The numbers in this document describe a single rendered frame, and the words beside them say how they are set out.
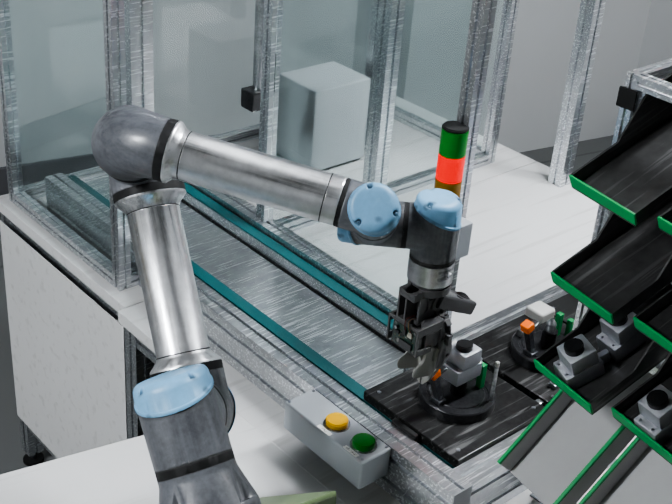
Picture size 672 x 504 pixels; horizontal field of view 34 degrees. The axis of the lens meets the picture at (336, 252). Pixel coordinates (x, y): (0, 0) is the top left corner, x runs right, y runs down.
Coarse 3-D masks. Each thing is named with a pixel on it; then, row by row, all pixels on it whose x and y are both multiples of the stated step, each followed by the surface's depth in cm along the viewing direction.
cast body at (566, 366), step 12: (576, 336) 168; (564, 348) 166; (576, 348) 165; (588, 348) 166; (564, 360) 167; (576, 360) 165; (588, 360) 166; (600, 360) 167; (564, 372) 168; (576, 372) 166; (588, 372) 167; (600, 372) 168; (576, 384) 168
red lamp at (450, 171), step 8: (440, 160) 200; (448, 160) 199; (456, 160) 199; (464, 160) 201; (440, 168) 201; (448, 168) 200; (456, 168) 200; (440, 176) 202; (448, 176) 201; (456, 176) 201
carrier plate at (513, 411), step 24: (384, 384) 204; (408, 384) 205; (504, 384) 207; (384, 408) 199; (408, 408) 198; (504, 408) 200; (528, 408) 201; (432, 432) 193; (456, 432) 193; (480, 432) 194; (504, 432) 194; (456, 456) 188
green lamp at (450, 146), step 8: (440, 136) 200; (448, 136) 197; (456, 136) 197; (464, 136) 197; (440, 144) 200; (448, 144) 198; (456, 144) 198; (464, 144) 198; (440, 152) 200; (448, 152) 199; (456, 152) 198; (464, 152) 199
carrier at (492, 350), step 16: (544, 304) 229; (512, 320) 226; (544, 320) 226; (560, 320) 217; (480, 336) 220; (496, 336) 221; (512, 336) 218; (544, 336) 214; (560, 336) 219; (496, 352) 216; (512, 352) 215; (528, 352) 212; (512, 368) 211; (528, 368) 212; (512, 384) 209; (528, 384) 207; (544, 384) 208; (544, 400) 203
